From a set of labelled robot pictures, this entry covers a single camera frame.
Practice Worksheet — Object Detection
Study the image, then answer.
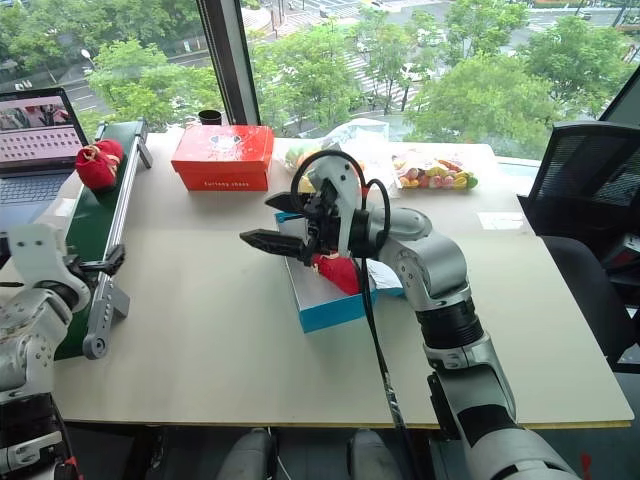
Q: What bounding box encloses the red cloth shoe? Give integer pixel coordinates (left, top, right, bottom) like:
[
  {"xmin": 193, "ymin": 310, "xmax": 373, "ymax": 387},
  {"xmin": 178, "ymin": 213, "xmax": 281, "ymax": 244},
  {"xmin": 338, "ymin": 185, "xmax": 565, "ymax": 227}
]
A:
[{"xmin": 311, "ymin": 251, "xmax": 362, "ymax": 297}]

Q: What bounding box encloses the clear bag of toy fruit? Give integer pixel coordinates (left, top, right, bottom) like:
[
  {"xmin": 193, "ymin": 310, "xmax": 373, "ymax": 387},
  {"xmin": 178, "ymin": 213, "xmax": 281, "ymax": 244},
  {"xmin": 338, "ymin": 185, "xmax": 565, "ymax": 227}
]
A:
[{"xmin": 283, "ymin": 117, "xmax": 392, "ymax": 177}]

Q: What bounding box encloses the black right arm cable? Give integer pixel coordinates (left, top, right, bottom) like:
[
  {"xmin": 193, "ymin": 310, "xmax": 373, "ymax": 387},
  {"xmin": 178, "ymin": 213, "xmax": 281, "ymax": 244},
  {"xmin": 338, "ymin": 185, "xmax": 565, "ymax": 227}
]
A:
[{"xmin": 291, "ymin": 148, "xmax": 419, "ymax": 480}]

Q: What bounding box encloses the white paper sheet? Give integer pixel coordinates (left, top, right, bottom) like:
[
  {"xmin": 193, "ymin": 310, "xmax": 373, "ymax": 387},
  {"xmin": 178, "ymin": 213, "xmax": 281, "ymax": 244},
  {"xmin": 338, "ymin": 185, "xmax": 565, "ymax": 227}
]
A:
[{"xmin": 366, "ymin": 260, "xmax": 405, "ymax": 297}]

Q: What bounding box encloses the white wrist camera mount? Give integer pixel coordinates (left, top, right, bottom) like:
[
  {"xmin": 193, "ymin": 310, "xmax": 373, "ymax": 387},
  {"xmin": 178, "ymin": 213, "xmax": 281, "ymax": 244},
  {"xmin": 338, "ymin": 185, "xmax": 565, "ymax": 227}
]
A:
[
  {"xmin": 6, "ymin": 222, "xmax": 93, "ymax": 314},
  {"xmin": 304, "ymin": 151, "xmax": 363, "ymax": 257}
]

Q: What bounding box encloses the black mesh office chair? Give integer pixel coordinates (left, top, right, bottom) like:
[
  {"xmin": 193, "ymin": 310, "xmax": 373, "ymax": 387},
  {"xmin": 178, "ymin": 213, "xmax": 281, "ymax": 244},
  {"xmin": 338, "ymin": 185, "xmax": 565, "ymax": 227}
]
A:
[{"xmin": 516, "ymin": 120, "xmax": 640, "ymax": 374}]

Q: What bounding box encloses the grey rounded shape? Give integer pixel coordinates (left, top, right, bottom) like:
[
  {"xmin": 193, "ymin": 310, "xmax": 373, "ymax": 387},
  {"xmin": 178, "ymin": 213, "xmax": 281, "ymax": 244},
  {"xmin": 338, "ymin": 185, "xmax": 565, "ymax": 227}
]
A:
[
  {"xmin": 221, "ymin": 428, "xmax": 275, "ymax": 480},
  {"xmin": 347, "ymin": 429, "xmax": 402, "ymax": 480}
]

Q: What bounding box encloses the red pouch on conveyor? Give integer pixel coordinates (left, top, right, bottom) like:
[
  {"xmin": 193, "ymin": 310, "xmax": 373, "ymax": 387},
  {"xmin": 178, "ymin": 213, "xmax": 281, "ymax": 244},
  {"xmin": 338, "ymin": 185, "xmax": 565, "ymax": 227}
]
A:
[{"xmin": 74, "ymin": 139, "xmax": 126, "ymax": 191}]

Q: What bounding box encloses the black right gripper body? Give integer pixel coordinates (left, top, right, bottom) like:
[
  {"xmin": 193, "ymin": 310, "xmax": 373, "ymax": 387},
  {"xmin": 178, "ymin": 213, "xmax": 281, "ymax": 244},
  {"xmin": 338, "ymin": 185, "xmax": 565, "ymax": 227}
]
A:
[{"xmin": 299, "ymin": 177, "xmax": 344, "ymax": 269}]

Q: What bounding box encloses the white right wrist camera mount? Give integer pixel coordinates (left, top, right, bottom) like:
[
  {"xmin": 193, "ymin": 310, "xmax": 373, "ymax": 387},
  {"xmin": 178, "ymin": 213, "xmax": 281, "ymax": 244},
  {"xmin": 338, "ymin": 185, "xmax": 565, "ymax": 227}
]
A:
[{"xmin": 304, "ymin": 151, "xmax": 363, "ymax": 257}]

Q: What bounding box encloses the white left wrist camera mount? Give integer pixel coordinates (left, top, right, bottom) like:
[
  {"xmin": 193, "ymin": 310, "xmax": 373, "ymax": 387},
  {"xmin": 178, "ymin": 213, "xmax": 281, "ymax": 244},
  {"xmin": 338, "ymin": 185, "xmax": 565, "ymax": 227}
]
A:
[{"xmin": 6, "ymin": 222, "xmax": 93, "ymax": 314}]

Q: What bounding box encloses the laptop computer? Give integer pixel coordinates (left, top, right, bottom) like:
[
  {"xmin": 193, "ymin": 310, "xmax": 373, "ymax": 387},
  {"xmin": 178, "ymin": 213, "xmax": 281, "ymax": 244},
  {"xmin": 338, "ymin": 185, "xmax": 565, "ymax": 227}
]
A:
[{"xmin": 0, "ymin": 87, "xmax": 91, "ymax": 227}]

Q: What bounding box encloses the white paper label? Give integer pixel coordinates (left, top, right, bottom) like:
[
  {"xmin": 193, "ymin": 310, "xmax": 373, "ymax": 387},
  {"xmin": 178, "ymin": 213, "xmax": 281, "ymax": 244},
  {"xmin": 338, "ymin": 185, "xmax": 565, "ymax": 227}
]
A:
[{"xmin": 476, "ymin": 211, "xmax": 527, "ymax": 232}]

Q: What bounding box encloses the red shoebox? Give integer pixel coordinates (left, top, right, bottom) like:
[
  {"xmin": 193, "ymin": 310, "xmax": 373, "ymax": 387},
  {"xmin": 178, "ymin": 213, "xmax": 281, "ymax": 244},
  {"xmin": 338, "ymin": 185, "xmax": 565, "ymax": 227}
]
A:
[{"xmin": 170, "ymin": 124, "xmax": 276, "ymax": 193}]

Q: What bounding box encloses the clear bag of colourful candy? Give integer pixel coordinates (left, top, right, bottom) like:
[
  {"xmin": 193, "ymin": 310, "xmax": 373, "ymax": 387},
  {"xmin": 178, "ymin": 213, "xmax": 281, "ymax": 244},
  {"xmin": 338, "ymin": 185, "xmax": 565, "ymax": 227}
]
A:
[{"xmin": 390, "ymin": 153, "xmax": 480, "ymax": 192}]

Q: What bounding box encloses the blue shoebox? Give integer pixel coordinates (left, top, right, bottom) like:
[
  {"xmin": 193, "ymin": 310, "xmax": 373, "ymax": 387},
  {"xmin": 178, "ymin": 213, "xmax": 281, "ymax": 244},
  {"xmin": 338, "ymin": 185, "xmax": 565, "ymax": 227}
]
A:
[{"xmin": 273, "ymin": 209, "xmax": 407, "ymax": 335}]

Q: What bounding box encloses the dark window frame post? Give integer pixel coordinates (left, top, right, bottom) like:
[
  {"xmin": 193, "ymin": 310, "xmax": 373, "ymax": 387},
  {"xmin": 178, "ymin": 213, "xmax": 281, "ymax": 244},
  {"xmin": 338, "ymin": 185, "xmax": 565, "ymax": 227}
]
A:
[
  {"xmin": 194, "ymin": 0, "xmax": 262, "ymax": 127},
  {"xmin": 596, "ymin": 63, "xmax": 640, "ymax": 124}
]

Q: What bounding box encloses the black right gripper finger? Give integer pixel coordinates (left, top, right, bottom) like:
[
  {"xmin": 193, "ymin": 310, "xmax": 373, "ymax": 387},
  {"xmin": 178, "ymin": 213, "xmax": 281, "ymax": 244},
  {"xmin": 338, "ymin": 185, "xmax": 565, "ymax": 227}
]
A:
[
  {"xmin": 264, "ymin": 191, "xmax": 309, "ymax": 218},
  {"xmin": 239, "ymin": 228, "xmax": 312, "ymax": 267}
]

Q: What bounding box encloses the green conveyor belt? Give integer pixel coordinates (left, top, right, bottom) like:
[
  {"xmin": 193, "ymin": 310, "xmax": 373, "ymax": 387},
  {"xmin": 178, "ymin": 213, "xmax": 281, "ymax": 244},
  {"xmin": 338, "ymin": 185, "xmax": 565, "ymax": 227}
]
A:
[{"xmin": 53, "ymin": 118, "xmax": 154, "ymax": 362}]

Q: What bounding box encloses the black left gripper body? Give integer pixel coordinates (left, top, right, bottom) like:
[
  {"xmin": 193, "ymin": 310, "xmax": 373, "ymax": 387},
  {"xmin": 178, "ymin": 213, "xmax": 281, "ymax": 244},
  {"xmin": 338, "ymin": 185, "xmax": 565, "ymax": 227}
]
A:
[{"xmin": 62, "ymin": 254, "xmax": 107, "ymax": 276}]

